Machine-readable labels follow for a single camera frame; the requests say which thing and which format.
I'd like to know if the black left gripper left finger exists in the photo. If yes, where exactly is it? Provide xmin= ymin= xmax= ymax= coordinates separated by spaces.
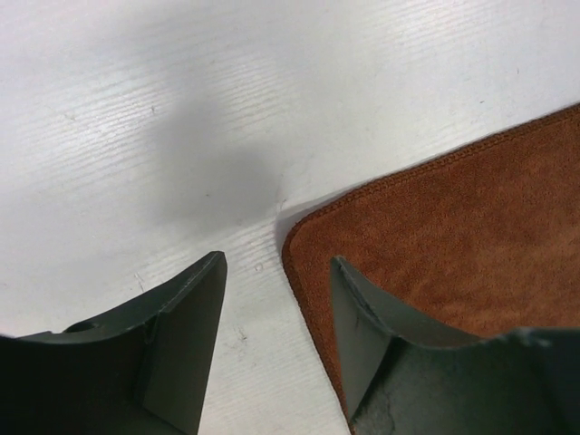
xmin=1 ymin=251 xmax=227 ymax=434

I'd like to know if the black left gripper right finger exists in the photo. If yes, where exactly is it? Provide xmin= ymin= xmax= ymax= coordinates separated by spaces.
xmin=331 ymin=257 xmax=579 ymax=434

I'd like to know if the brown towel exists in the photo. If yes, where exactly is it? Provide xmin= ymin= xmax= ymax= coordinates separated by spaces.
xmin=282 ymin=106 xmax=579 ymax=434

